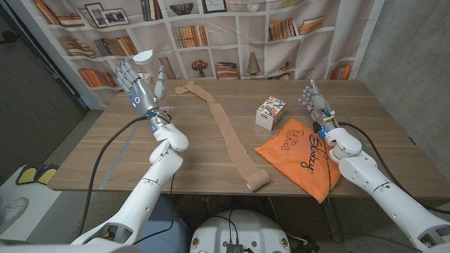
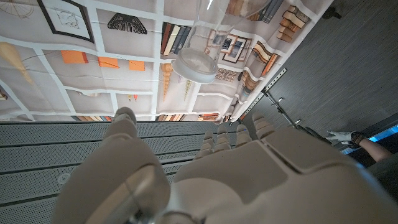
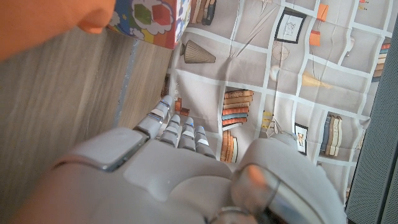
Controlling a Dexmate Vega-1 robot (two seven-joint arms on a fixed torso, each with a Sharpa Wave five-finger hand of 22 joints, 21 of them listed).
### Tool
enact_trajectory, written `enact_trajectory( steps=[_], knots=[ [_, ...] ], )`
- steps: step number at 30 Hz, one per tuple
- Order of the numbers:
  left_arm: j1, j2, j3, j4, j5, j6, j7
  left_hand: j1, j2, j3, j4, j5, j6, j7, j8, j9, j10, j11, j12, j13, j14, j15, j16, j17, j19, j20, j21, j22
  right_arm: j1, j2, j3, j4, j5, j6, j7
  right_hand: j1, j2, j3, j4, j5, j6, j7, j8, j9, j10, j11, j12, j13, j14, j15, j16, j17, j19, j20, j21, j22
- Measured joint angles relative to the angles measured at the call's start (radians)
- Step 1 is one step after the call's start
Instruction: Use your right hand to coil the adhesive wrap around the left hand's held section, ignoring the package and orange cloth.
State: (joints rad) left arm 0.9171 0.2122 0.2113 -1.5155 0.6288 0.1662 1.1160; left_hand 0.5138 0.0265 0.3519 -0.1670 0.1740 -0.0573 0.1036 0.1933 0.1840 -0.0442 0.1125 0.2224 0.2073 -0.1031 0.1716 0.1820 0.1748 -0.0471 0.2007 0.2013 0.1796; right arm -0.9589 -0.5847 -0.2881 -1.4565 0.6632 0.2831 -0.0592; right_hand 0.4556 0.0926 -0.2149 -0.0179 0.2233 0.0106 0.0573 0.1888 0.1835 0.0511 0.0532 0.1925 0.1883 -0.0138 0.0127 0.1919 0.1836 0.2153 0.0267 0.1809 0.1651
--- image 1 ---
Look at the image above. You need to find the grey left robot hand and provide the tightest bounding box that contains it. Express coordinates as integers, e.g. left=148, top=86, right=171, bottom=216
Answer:
left=115, top=58, right=174, bottom=132

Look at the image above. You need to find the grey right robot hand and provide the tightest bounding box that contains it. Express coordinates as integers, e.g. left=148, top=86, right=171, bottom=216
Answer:
left=297, top=77, right=340, bottom=137

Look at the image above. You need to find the clear plastic jar white lid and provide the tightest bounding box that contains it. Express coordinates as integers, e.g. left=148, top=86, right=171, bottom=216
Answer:
left=132, top=49, right=169, bottom=110

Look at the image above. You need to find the tan adhesive wrap roll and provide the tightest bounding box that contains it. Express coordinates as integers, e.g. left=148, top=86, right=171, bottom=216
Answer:
left=174, top=79, right=271, bottom=193

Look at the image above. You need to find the orange cloth with black print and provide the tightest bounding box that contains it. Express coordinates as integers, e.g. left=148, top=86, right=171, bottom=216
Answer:
left=255, top=118, right=342, bottom=205

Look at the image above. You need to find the colourful printed cardboard box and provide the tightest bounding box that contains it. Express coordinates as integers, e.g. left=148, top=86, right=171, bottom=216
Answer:
left=255, top=95, right=287, bottom=131

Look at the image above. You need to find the printed bookshelf backdrop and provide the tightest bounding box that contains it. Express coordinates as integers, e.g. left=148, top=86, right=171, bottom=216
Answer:
left=32, top=0, right=386, bottom=109

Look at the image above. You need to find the dark metal table leg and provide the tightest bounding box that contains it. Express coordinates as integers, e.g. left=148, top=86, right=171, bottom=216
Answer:
left=321, top=198, right=344, bottom=243

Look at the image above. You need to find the blue grey base cover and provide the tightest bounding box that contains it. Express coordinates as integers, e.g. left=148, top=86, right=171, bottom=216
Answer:
left=133, top=194, right=193, bottom=253

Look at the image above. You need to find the yellow black foot pedal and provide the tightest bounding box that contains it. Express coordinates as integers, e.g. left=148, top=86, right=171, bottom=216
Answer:
left=36, top=164, right=60, bottom=186
left=15, top=165, right=38, bottom=186

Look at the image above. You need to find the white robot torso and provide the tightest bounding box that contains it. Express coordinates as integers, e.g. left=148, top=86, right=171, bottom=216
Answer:
left=189, top=209, right=292, bottom=253

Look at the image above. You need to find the white floor platform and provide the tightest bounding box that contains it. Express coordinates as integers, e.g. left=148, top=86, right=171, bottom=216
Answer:
left=0, top=164, right=98, bottom=245

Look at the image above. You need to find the white sneaker of person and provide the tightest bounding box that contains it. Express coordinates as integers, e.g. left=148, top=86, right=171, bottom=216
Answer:
left=0, top=196, right=30, bottom=235

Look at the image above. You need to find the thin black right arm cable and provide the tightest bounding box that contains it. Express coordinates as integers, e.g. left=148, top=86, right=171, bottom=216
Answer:
left=319, top=136, right=333, bottom=205

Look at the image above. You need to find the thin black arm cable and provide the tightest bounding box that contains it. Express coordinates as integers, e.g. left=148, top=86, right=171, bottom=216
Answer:
left=319, top=136, right=333, bottom=205
left=132, top=172, right=176, bottom=245

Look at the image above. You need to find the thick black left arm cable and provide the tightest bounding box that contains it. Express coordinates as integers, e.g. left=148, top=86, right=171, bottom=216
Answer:
left=79, top=115, right=152, bottom=237

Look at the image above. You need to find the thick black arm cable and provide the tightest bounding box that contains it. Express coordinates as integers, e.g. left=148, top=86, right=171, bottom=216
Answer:
left=79, top=115, right=152, bottom=237
left=337, top=122, right=450, bottom=216

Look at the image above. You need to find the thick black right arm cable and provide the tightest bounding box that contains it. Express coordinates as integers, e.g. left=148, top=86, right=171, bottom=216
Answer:
left=337, top=122, right=450, bottom=216

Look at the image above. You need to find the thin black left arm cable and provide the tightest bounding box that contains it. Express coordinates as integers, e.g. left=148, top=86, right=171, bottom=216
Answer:
left=132, top=172, right=176, bottom=245

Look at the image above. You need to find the black wall handle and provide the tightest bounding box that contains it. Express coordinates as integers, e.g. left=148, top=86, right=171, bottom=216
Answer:
left=0, top=30, right=21, bottom=46

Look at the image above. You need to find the thin black torso cable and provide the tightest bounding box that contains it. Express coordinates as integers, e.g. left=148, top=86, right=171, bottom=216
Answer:
left=205, top=209, right=240, bottom=245

